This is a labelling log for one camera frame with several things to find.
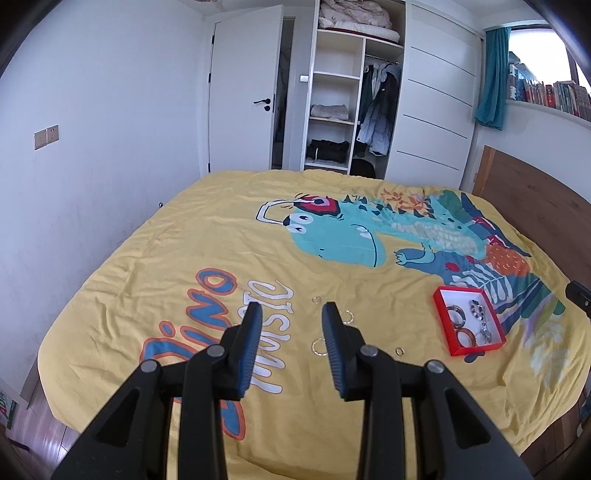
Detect red jewelry box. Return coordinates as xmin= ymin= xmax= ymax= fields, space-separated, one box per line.
xmin=432 ymin=285 xmax=507 ymax=358

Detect green and white printed box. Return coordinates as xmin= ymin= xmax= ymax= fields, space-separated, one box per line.
xmin=0 ymin=376 xmax=19 ymax=431

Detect row of books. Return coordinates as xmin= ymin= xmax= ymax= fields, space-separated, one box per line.
xmin=507 ymin=51 xmax=591 ymax=123

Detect folded white bedding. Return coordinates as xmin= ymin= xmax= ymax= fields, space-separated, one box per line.
xmin=318 ymin=0 xmax=402 ymax=43

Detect white door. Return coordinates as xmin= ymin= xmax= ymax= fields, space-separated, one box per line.
xmin=208 ymin=4 xmax=286 ymax=175

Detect yellow dinosaur printed blanket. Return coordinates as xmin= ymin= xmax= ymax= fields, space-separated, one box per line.
xmin=37 ymin=168 xmax=588 ymax=480

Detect window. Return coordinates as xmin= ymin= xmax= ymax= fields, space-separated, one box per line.
xmin=507 ymin=27 xmax=583 ymax=86

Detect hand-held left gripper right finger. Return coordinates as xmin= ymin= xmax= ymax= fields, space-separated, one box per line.
xmin=321 ymin=302 xmax=536 ymax=480

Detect hanging jackets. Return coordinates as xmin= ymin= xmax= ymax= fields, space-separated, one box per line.
xmin=355 ymin=61 xmax=402 ymax=158

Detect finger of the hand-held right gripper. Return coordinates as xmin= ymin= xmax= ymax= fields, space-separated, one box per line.
xmin=565 ymin=280 xmax=591 ymax=320

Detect wooden headboard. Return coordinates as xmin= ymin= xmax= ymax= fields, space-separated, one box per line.
xmin=471 ymin=144 xmax=591 ymax=266

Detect white wardrobe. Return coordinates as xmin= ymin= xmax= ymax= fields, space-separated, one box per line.
xmin=301 ymin=0 xmax=485 ymax=190

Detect beige wall switch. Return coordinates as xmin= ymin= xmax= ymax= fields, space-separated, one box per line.
xmin=33 ymin=124 xmax=61 ymax=150

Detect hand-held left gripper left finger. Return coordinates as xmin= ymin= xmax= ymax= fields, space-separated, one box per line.
xmin=51 ymin=302 xmax=263 ymax=480

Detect folded beige clothes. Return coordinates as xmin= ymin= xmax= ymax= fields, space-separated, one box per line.
xmin=310 ymin=104 xmax=350 ymax=123

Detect teal curtain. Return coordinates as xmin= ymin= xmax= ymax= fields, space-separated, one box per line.
xmin=475 ymin=27 xmax=511 ymax=131

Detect folded black clothes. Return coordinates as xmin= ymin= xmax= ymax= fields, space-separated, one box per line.
xmin=307 ymin=138 xmax=351 ymax=163

